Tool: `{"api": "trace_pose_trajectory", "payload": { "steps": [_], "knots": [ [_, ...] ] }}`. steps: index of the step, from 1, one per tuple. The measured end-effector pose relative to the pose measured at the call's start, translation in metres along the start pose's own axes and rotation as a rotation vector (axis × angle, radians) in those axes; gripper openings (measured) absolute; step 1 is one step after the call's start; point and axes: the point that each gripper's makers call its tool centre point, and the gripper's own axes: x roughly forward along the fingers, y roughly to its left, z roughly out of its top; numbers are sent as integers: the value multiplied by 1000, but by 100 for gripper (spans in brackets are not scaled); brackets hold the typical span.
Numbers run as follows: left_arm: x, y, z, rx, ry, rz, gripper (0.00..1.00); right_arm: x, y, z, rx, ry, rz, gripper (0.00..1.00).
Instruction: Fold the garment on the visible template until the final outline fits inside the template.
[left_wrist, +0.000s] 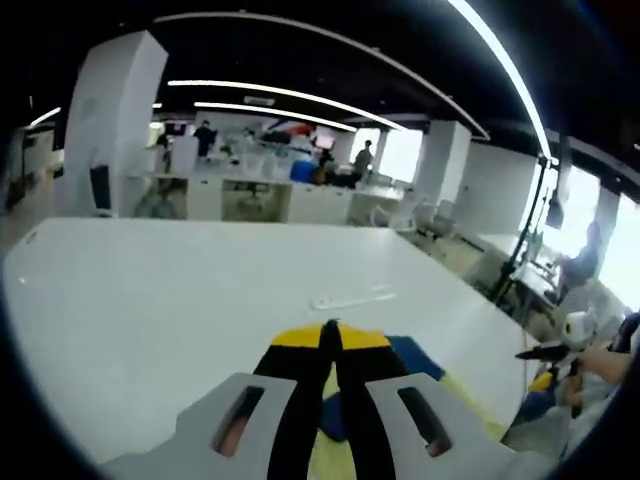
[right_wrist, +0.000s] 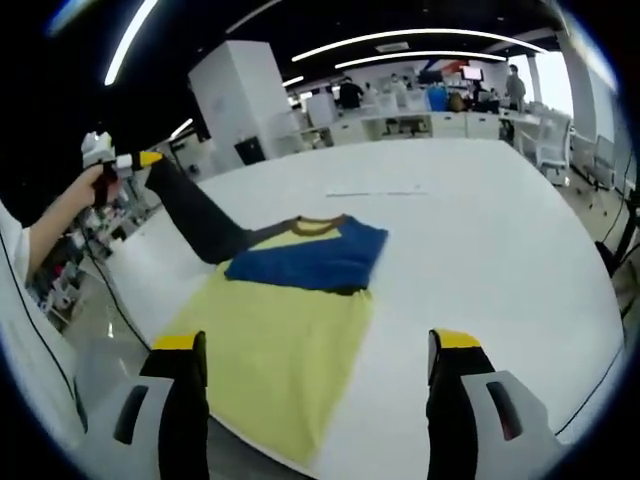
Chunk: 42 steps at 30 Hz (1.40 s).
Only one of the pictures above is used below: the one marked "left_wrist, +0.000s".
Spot white square pillar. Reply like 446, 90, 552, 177
53, 29, 169, 219

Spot black hanging monitor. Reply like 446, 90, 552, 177
544, 132, 574, 229

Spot group of white office chairs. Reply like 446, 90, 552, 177
369, 192, 459, 251

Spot person's right hand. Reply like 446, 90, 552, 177
565, 344, 631, 405

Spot white cabinet row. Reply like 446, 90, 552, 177
184, 177, 406, 226

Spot short ceiling light strip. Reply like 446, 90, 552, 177
24, 106, 62, 129

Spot white window pillar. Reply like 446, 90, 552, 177
414, 119, 474, 211

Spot cluttered white desk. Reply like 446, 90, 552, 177
474, 232, 564, 321

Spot white tall box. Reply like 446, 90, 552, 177
172, 137, 200, 176

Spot black bin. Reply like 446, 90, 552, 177
89, 164, 112, 214

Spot black stand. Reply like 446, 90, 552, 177
492, 159, 551, 314

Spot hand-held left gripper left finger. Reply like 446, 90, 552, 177
102, 322, 334, 480

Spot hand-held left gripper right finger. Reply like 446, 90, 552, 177
335, 324, 524, 480

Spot person's blue jeans legs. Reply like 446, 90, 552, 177
514, 392, 554, 426

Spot yellow black blue garment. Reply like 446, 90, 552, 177
309, 333, 506, 480

